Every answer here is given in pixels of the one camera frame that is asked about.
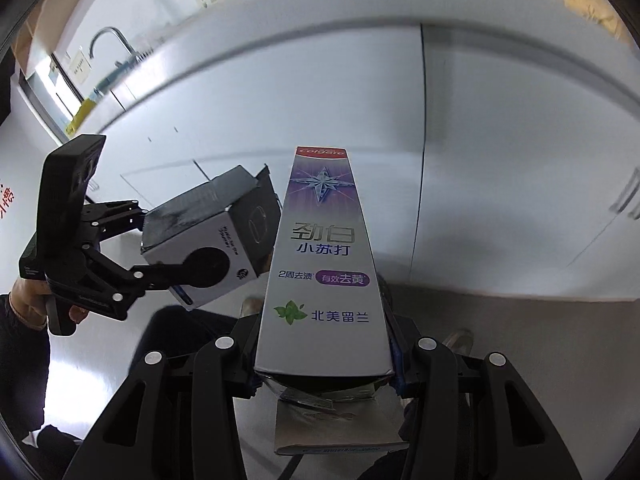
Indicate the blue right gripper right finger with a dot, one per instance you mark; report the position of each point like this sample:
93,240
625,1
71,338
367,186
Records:
399,349

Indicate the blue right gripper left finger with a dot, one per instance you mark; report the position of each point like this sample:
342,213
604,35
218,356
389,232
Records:
245,381

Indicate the Colgate toothpaste box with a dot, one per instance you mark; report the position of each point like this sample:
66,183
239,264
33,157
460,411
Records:
323,314

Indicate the black small carton box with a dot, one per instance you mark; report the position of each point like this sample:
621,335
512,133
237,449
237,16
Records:
223,230

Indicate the person's left forearm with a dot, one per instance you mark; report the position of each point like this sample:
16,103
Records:
24,370

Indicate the chrome kitchen faucet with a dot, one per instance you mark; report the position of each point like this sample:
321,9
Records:
111,44

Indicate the person's left hand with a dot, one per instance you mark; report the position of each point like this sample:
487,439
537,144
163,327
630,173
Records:
28,300

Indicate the beige sneaker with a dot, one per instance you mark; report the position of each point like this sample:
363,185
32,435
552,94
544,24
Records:
460,342

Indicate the yellow cloth bundle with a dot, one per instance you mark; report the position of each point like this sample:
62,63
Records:
85,109

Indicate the yellow paper shopping bag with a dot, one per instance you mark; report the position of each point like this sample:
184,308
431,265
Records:
602,13

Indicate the paper wall notice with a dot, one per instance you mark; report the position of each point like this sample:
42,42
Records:
79,68

